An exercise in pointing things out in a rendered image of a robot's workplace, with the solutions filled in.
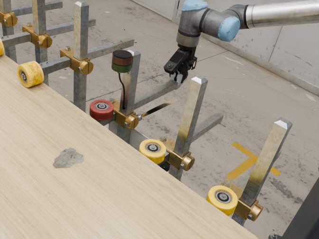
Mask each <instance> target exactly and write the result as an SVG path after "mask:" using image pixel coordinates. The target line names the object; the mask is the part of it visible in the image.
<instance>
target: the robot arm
mask: <svg viewBox="0 0 319 239"><path fill-rule="evenodd" d="M207 7H208V4H207V3H206V2H204V1H202V0H187V1H185V2H184V4H183V8H182V10H181V11H182V12H181V17H180V22H179V27H178V34H177V39H176V41H177V43H178V47H179V49H178V50H177V51H176V52H175V53H174V55H173V56H172V57H171V58H170V59H169V60H168V62H167V63H166V64H165V65H164V70H165V72H167V73H169V76H170V80H174V81H176V82H178V85H177V88H176V89H178V88H179V87H180V86H181V85H182V84H183V83H184V82H185V81H186V80H187V76H188V70H190V69H191V70H193V69H195V67H196V62H197V57H195V51H196V47H197V45H198V43H199V39H200V35H201V32H202V33H205V34H207V35H210V36H213V37H215V38H218V39H220V40H222V41H226V42H230V41H232V40H233V39H234V38H235V36H236V35H237V33H238V31H239V29H250V28H260V27H273V26H286V25H299V24H312V23H319V0H289V1H280V2H272V3H264V4H255V5H251V4H250V5H242V4H236V5H233V6H231V7H230V8H228V9H226V10H224V11H222V12H219V11H216V10H213V9H210V8H207ZM194 62H195V66H194V67H193V64H194ZM191 67H192V68H191ZM176 89H175V90H176Z"/></svg>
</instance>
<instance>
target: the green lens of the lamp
mask: <svg viewBox="0 0 319 239"><path fill-rule="evenodd" d="M112 69H113V70H114V71H116V72H118V73H127V72H129V71H130V70H131V64H130V65H128V66H119V65H116V64H114V63H113V61H112Z"/></svg>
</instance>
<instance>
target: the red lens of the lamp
mask: <svg viewBox="0 0 319 239"><path fill-rule="evenodd" d="M113 53H114V51H113ZM131 55H132V53H131ZM112 61H113V62H114V63H115V64H117V65H130V64H131V62H132V56H131V57H130V58H127V59H122V58H118V57H116V56H115V55H114V54H113V56H112Z"/></svg>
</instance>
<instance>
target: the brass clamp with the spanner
mask: <svg viewBox="0 0 319 239"><path fill-rule="evenodd" d="M112 104H113V106H114V110H113V112H115V113H116V115H115V120H114V122H116V123H117V124H119V125H120V126H122V127H123V128H124V129H125V128H129V129H134V128H136V127H137V125H138V123H139V118H138V117H137V116H136V112H134V111H133V113H131V114H129V115H127V116H126V115H124V114H123V113H121V112H120V111H119V109H120V102H119V101H117V100H116V99H114V103H112Z"/></svg>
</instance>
